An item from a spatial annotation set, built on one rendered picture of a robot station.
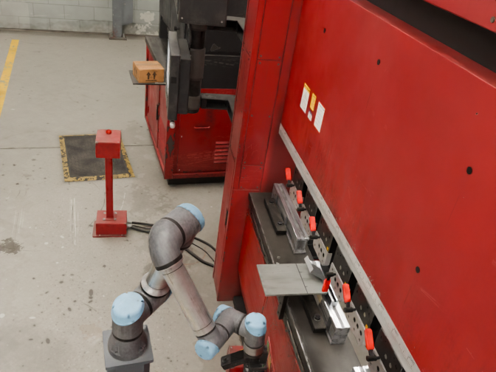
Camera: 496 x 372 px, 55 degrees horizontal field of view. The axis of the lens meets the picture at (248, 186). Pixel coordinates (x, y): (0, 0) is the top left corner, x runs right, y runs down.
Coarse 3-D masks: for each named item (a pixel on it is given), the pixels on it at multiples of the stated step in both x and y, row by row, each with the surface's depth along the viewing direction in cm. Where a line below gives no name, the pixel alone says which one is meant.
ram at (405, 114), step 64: (320, 0) 203; (320, 64) 202; (384, 64) 150; (448, 64) 119; (320, 128) 201; (384, 128) 149; (448, 128) 118; (320, 192) 200; (384, 192) 149; (448, 192) 118; (384, 256) 148; (448, 256) 118; (384, 320) 147; (448, 320) 117
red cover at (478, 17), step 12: (432, 0) 123; (444, 0) 118; (456, 0) 114; (468, 0) 110; (480, 0) 105; (492, 0) 102; (456, 12) 114; (468, 12) 109; (480, 12) 105; (492, 12) 102; (480, 24) 105; (492, 24) 102
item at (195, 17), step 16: (176, 0) 240; (192, 0) 230; (208, 0) 231; (224, 0) 233; (192, 16) 234; (208, 16) 236; (224, 16) 237; (192, 32) 278; (192, 48) 283; (192, 64) 286; (192, 80) 293; (192, 96) 298; (192, 112) 304
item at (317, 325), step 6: (312, 294) 208; (306, 300) 205; (312, 300) 205; (306, 306) 202; (312, 306) 202; (306, 312) 201; (312, 312) 199; (318, 312) 200; (312, 318) 196; (312, 324) 194; (318, 324) 194; (324, 324) 194; (312, 330) 194; (318, 330) 193; (324, 330) 194
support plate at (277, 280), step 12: (264, 264) 206; (276, 264) 207; (288, 264) 208; (300, 264) 209; (264, 276) 200; (276, 276) 201; (288, 276) 202; (312, 276) 204; (264, 288) 194; (276, 288) 195; (288, 288) 196; (300, 288) 197; (312, 288) 198
